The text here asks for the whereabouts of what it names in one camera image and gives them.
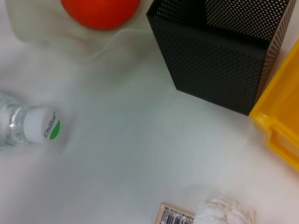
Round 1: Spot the orange fruit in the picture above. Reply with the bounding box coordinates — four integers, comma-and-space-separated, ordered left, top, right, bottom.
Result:
60, 0, 142, 31

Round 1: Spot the clear green-label water bottle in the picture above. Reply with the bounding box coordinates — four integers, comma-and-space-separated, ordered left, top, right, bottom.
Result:
0, 91, 63, 150

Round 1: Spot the white paper ball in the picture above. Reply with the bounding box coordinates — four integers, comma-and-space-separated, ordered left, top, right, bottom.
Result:
194, 195, 258, 224

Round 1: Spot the black mesh pen holder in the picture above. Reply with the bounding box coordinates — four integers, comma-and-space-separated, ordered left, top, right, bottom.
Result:
145, 0, 296, 117

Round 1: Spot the green wavy glass fruit bowl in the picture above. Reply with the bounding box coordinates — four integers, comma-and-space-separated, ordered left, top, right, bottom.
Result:
5, 0, 150, 59

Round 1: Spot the yellow plastic bin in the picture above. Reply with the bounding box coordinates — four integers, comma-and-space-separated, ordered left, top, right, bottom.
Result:
248, 38, 299, 173

